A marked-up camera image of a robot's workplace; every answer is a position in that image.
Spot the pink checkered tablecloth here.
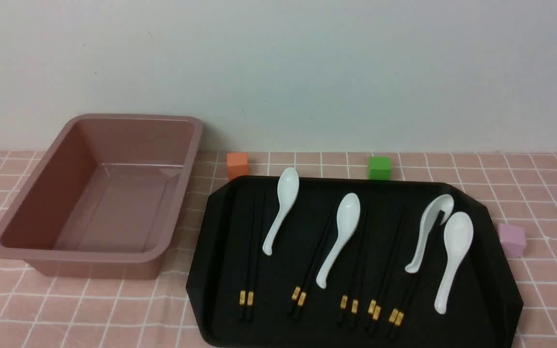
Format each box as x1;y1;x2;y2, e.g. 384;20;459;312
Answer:
0;150;557;348

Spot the white ceramic spoon far right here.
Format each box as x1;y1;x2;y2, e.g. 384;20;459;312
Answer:
435;211;474;315

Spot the orange cube block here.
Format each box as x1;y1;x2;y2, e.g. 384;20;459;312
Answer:
226;152;249;180

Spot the pink rectangular plastic bin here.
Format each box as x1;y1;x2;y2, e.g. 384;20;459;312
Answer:
0;113;204;279

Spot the white ceramic spoon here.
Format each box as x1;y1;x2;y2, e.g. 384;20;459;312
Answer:
435;211;474;315
316;192;361;289
404;194;454;274
262;167;300;256

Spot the green cube block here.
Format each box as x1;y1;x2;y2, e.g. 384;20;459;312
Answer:
367;156;393;180

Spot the pink cube block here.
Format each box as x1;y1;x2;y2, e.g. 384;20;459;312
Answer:
497;223;527;258

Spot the white ceramic spoon far left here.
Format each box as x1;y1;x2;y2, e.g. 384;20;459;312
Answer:
262;167;300;256

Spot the black plastic tray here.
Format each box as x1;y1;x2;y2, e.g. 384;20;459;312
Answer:
186;176;524;348

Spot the black chopstick gold band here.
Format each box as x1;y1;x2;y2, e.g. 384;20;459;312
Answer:
367;205;409;336
385;211;444;342
366;204;407;335
293;205;352;321
288;203;342;317
337;215;366;328
238;192;257;322
245;191;266;322
349;207;370;332
388;211;444;341

